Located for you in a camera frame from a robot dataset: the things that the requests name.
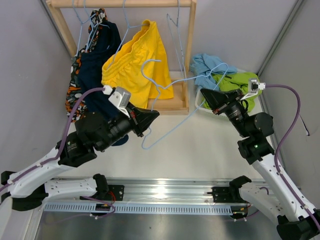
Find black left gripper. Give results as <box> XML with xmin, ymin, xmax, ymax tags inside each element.
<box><xmin>95</xmin><ymin>101</ymin><xmax>159</xmax><ymax>152</ymax></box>

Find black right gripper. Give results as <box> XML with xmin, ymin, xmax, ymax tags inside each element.
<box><xmin>200</xmin><ymin>88</ymin><xmax>250</xmax><ymax>138</ymax></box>

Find lime green shorts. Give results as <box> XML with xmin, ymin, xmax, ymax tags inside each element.
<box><xmin>201</xmin><ymin>71</ymin><xmax>263</xmax><ymax>112</ymax></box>

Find light blue shorts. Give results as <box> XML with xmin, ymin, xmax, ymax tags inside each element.
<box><xmin>189</xmin><ymin>53</ymin><xmax>238</xmax><ymax>91</ymax></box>

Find yellow shorts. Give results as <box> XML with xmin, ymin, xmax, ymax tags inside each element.
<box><xmin>101</xmin><ymin>19</ymin><xmax>174</xmax><ymax>109</ymax></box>

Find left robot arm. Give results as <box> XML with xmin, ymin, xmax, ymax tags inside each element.
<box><xmin>0</xmin><ymin>104</ymin><xmax>160</xmax><ymax>212</ymax></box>

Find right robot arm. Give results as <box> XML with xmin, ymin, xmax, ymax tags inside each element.
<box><xmin>200</xmin><ymin>88</ymin><xmax>320</xmax><ymax>240</ymax></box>

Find patterned camouflage shorts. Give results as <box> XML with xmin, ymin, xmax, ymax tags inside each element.
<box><xmin>65</xmin><ymin>8</ymin><xmax>108</xmax><ymax>123</ymax></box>

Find navy blue shorts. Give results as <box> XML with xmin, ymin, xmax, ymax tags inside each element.
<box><xmin>76</xmin><ymin>20</ymin><xmax>130</xmax><ymax>147</ymax></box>

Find white plastic basket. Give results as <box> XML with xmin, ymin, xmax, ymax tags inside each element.
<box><xmin>195</xmin><ymin>67</ymin><xmax>258</xmax><ymax>113</ymax></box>

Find wooden clothes rack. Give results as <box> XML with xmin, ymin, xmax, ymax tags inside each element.
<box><xmin>45</xmin><ymin>0</ymin><xmax>197</xmax><ymax>115</ymax></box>

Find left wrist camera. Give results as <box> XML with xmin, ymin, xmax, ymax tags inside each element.
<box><xmin>102</xmin><ymin>85</ymin><xmax>131</xmax><ymax>118</ymax></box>

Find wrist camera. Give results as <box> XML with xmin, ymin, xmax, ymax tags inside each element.
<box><xmin>102</xmin><ymin>85</ymin><xmax>131</xmax><ymax>118</ymax></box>
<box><xmin>241</xmin><ymin>78</ymin><xmax>266</xmax><ymax>101</ymax></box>

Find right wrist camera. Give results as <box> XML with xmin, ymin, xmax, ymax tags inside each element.
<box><xmin>241</xmin><ymin>78</ymin><xmax>266</xmax><ymax>101</ymax></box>

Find aluminium mounting rail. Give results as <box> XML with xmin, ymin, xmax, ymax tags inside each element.
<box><xmin>33</xmin><ymin>176</ymin><xmax>306</xmax><ymax>216</ymax></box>

